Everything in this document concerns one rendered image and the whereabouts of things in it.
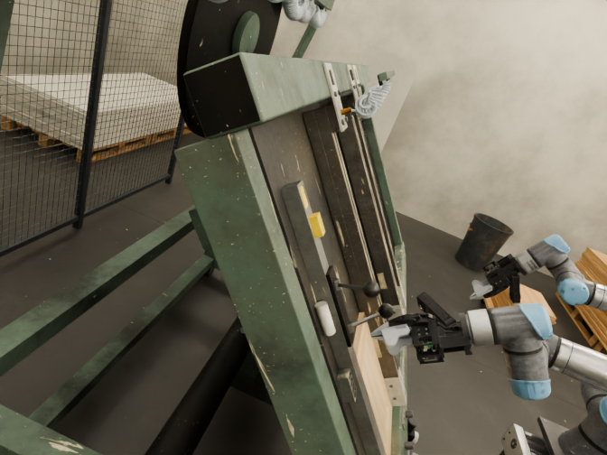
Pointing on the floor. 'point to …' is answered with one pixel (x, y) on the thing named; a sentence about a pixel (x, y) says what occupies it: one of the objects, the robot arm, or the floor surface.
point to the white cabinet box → (384, 118)
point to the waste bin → (482, 242)
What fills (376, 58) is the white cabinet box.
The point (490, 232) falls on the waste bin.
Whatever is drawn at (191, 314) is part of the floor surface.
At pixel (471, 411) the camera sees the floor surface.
